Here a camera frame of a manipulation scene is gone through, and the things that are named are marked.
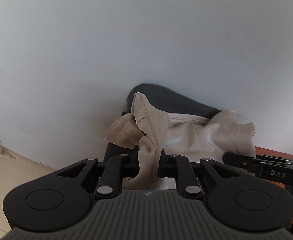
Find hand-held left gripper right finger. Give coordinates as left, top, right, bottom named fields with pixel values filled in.
left=158, top=154, right=231, bottom=198

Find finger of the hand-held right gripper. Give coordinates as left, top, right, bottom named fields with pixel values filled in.
left=223, top=152, right=262, bottom=174

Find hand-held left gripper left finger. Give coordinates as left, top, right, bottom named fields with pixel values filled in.
left=57, top=154, right=140, bottom=198

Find cream button shirt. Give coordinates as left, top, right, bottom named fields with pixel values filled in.
left=105, top=92, right=256, bottom=190

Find folded dark grey pants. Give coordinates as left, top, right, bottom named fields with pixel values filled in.
left=104, top=82, right=223, bottom=164

